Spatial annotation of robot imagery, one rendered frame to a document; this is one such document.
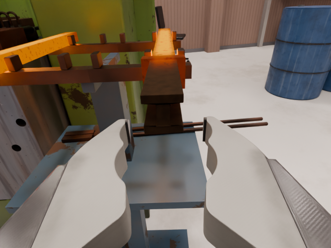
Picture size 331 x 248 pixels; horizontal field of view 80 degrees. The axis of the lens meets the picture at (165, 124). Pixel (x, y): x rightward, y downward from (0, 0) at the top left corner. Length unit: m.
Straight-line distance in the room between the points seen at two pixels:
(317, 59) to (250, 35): 3.22
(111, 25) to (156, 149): 0.40
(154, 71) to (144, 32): 0.95
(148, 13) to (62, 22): 0.51
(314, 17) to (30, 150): 2.50
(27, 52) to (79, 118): 0.45
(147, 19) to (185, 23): 3.82
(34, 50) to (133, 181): 0.31
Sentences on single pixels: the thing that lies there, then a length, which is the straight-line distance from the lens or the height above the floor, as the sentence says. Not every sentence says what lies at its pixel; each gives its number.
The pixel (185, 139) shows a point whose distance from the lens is 0.56.
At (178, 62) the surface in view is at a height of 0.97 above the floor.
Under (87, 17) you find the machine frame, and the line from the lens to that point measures 0.71.
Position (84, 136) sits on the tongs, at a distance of 0.61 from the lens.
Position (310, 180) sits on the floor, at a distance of 1.65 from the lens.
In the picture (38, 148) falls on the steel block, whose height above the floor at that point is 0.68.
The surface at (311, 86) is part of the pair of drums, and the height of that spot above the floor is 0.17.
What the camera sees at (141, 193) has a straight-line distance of 0.43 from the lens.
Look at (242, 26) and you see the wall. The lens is 5.55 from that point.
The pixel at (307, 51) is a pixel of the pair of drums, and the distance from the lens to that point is 2.62.
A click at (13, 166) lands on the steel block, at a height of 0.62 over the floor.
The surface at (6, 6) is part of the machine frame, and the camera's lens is 1.19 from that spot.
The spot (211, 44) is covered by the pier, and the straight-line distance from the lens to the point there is 4.99.
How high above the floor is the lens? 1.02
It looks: 31 degrees down
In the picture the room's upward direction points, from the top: 2 degrees counter-clockwise
